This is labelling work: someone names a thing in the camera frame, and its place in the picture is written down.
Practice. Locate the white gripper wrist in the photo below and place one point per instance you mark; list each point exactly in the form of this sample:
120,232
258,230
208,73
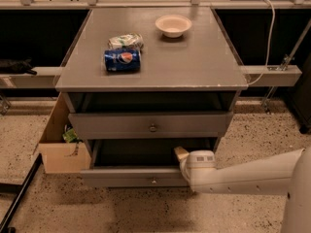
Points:
198,163

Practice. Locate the grey drawer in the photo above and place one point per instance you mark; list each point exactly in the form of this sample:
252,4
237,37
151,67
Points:
140,162
150,125

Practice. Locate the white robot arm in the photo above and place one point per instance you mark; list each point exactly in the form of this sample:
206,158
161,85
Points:
286,174

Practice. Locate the grey top drawer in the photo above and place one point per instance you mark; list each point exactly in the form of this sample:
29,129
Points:
150,125

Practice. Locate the grey drawer cabinet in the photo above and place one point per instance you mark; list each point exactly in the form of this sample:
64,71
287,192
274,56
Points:
182,95

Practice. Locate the blue pepsi can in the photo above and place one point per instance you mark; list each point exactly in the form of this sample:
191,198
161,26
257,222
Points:
122,60

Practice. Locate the green packet in box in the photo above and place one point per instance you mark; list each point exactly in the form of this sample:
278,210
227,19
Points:
70,136

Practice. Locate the crushed green white can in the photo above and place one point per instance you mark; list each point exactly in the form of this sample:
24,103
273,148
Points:
131,40

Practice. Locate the brown cardboard box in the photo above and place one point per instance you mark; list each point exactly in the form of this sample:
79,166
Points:
58,156

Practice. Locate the white paper bowl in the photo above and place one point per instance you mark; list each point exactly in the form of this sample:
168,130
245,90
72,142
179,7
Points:
173,26

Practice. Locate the black metal floor bar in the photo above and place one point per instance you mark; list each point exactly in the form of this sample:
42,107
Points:
19,191

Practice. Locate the black object on rail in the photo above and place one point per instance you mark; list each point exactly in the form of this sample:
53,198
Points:
16,66

